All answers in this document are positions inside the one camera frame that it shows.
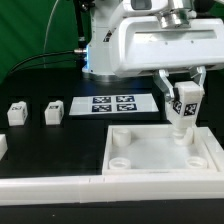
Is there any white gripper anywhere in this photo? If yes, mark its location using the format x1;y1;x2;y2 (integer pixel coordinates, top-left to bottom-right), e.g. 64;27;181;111
109;17;224;102

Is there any white square tabletop part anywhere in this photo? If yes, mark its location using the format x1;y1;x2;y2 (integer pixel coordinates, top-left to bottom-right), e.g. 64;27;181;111
102;125;219;175

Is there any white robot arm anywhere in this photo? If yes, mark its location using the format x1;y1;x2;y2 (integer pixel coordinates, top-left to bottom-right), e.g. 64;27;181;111
83;0;224;101

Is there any white sheet with AprilTags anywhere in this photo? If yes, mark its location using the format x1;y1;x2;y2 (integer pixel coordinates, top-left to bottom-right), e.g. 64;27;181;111
69;94;158;116

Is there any white block left edge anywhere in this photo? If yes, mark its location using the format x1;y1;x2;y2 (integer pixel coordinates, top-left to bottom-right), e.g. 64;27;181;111
0;134;8;160

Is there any white L-shaped obstacle fence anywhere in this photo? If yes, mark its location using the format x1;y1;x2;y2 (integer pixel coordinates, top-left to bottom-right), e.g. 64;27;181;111
0;127;224;206

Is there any black cable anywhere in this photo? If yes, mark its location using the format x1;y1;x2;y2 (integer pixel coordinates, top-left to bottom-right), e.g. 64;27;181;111
6;48;88;77

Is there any grey cable left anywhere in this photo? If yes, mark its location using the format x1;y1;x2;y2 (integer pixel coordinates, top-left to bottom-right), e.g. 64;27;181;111
42;0;61;69

